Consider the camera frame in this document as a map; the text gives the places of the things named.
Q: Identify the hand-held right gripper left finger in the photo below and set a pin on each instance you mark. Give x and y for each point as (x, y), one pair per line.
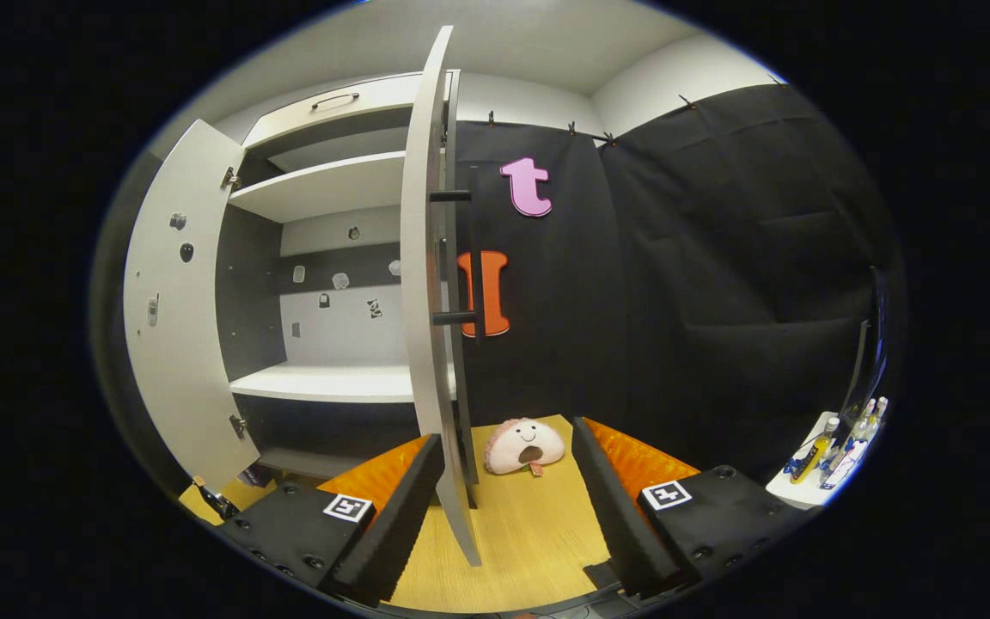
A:
(396, 524)

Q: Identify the white side table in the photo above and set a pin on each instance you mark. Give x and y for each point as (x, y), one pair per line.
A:
(791, 492)

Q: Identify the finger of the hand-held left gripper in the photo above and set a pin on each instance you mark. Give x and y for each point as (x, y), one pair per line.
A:
(218, 503)

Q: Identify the pink plush toy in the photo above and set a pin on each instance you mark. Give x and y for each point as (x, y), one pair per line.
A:
(521, 443)

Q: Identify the clear plastic bottle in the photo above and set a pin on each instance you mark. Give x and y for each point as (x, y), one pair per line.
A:
(880, 411)
(861, 423)

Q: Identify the white cabinet drawer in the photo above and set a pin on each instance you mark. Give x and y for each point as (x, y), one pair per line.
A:
(349, 112)

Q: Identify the white cabinet shelf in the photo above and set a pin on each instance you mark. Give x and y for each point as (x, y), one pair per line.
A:
(323, 185)

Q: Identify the white cabinet door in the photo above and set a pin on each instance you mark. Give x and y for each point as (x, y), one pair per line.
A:
(177, 361)
(422, 301)

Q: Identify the grey white cabinet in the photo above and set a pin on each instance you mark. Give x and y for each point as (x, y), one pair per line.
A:
(340, 335)

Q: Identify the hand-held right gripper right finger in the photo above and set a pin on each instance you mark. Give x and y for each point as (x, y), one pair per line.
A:
(620, 507)

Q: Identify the yellow bottle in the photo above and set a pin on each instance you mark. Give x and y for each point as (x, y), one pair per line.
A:
(813, 456)

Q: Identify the blue white packet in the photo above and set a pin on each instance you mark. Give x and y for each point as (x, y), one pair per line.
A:
(843, 464)

